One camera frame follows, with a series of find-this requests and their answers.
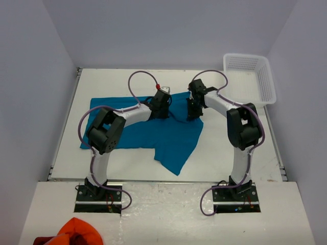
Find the blue t shirt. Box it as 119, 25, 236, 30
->
79, 92, 204, 177

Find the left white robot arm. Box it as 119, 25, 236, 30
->
82, 89, 172, 201

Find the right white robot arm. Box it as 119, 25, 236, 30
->
186, 79, 265, 201

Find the white plastic basket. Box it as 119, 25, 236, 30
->
223, 53, 276, 108

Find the orange t shirt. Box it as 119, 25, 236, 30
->
50, 217, 104, 245

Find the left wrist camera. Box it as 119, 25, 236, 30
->
156, 84, 171, 95

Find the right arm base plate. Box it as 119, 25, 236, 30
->
212, 183, 261, 214

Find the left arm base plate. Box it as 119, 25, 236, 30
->
74, 185, 122, 214

